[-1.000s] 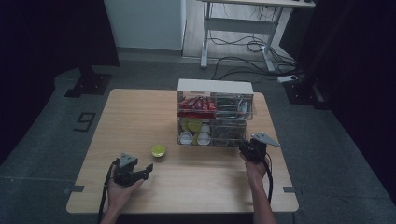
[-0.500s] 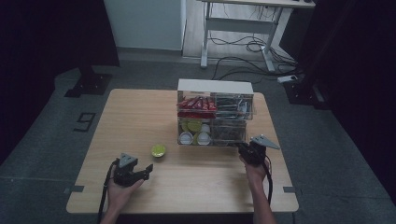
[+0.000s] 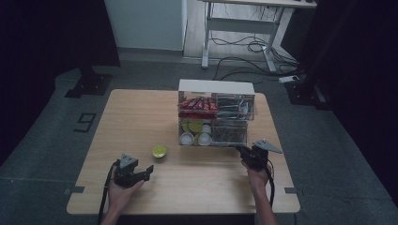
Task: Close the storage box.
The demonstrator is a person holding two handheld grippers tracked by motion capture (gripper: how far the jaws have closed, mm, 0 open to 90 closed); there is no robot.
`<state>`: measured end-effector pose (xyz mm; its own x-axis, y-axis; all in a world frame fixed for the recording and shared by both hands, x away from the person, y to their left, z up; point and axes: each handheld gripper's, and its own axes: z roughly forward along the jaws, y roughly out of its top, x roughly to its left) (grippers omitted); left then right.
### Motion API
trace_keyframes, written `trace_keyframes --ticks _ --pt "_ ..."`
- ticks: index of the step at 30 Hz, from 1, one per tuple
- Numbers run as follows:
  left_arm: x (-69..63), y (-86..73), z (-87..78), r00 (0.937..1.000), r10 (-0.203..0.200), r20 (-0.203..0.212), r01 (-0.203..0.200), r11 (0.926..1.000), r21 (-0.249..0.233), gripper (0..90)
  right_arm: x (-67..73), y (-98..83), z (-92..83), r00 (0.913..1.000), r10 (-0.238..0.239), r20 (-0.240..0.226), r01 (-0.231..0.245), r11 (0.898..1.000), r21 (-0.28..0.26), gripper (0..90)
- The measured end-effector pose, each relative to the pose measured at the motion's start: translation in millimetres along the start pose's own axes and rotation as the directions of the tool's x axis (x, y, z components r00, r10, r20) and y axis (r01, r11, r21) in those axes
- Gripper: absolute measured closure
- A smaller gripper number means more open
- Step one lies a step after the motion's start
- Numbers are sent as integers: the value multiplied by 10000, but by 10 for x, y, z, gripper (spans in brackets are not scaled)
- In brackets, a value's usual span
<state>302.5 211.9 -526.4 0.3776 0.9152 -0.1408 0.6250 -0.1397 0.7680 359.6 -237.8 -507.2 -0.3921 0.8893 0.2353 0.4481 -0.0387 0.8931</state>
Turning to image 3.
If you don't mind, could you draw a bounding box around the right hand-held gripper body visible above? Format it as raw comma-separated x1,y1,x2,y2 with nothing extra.
247,139,283,172

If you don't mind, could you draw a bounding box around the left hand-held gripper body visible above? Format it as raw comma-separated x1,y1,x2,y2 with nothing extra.
114,153,141,189

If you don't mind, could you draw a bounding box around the person's right hand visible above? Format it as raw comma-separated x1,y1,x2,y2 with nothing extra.
244,158,272,189

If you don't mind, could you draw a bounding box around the person's left hand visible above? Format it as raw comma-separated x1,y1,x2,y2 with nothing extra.
107,168,145,214

